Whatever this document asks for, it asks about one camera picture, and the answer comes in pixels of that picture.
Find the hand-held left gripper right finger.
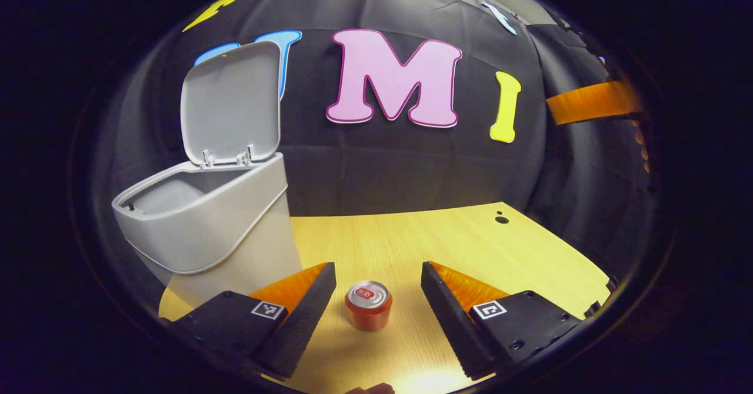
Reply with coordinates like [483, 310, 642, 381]
[421, 261, 583, 381]

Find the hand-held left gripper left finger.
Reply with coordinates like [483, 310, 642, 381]
[171, 262, 338, 381]

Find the black backdrop cloth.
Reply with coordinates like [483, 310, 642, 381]
[88, 0, 665, 289]

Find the red pop can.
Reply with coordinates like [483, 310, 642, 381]
[345, 281, 394, 332]

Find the wooden desktop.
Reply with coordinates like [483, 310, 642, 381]
[158, 202, 612, 394]

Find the white desktop garbage bin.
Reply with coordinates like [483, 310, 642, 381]
[111, 41, 304, 310]

